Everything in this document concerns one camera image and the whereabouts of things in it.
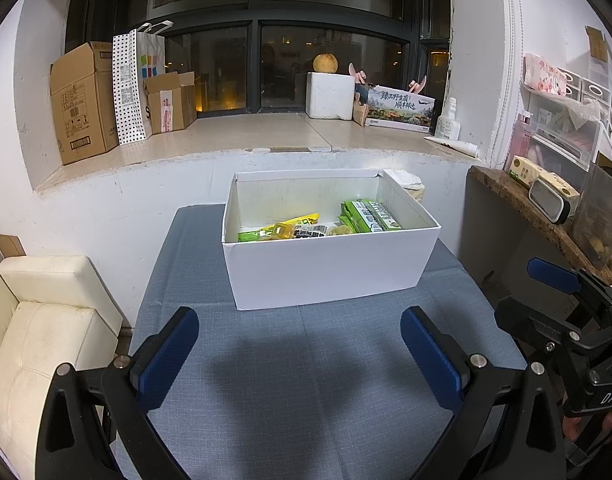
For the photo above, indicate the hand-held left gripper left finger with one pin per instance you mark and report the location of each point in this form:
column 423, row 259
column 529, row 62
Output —
column 168, row 355

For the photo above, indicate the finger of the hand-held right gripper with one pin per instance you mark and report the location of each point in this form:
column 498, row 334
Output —
column 531, row 320
column 553, row 276

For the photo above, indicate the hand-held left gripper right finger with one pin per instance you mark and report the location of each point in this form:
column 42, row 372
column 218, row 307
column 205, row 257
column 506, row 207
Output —
column 431, row 355

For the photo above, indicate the white cardboard box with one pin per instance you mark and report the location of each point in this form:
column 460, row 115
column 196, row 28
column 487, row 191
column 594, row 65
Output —
column 326, row 270

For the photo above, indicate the green snack packet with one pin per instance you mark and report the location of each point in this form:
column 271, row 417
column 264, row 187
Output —
column 378, row 215
column 301, row 220
column 347, row 217

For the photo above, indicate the black snack packet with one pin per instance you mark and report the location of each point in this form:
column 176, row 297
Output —
column 308, row 232

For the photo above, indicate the person's right hand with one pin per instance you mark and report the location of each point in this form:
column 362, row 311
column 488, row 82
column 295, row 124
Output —
column 575, row 429

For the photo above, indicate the clear plastic container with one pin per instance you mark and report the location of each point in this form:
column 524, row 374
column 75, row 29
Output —
column 598, row 215

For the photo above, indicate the dark wooden side table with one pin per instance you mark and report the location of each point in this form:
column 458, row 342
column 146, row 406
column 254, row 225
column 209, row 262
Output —
column 516, row 200

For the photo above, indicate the yellow tissue pack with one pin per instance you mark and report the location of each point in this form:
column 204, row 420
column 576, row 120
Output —
column 523, row 172
column 561, row 187

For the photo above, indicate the blue-grey tablecloth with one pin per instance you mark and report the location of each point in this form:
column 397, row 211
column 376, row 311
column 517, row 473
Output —
column 311, row 360

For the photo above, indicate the white leather sofa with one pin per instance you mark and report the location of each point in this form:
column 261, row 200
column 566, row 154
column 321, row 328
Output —
column 40, row 340

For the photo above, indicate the pink packet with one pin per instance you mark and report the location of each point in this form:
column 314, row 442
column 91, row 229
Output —
column 522, row 137

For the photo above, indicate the white drawer organizer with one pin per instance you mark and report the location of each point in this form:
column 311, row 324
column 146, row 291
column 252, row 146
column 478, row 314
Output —
column 571, row 130

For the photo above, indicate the white tube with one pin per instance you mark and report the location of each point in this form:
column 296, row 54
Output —
column 456, row 146

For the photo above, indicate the cream tissue pack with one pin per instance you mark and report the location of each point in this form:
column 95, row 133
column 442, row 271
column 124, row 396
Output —
column 408, row 185

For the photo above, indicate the white spray bottle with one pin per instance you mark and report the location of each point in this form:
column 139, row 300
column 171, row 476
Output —
column 447, row 122

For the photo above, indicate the cardboard scrap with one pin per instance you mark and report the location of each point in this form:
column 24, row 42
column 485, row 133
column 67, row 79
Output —
column 9, row 246

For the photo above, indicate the pink floral pack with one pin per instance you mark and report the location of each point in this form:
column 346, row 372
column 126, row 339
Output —
column 546, row 75

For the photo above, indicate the landscape printed box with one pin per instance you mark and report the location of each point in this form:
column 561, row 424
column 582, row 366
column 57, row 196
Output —
column 396, row 107

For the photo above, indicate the small open cardboard box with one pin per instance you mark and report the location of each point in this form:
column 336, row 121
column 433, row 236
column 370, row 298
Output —
column 168, row 105

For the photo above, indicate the brown paper bag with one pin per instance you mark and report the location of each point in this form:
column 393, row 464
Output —
column 361, row 110

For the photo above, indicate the white polka dot bag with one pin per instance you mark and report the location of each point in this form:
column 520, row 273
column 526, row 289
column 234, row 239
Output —
column 133, row 95

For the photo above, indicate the large brown cardboard box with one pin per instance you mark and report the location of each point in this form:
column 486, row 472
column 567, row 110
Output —
column 83, row 105

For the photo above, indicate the white foam box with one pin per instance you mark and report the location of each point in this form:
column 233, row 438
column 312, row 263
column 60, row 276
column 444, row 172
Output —
column 331, row 95

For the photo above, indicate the dark window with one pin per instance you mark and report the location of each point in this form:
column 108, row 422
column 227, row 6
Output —
column 255, row 60

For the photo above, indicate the round yellow fruit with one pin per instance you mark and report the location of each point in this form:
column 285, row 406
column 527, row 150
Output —
column 326, row 63

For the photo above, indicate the cardboard piece on wall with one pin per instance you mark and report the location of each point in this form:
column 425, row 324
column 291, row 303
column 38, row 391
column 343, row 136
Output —
column 598, row 45

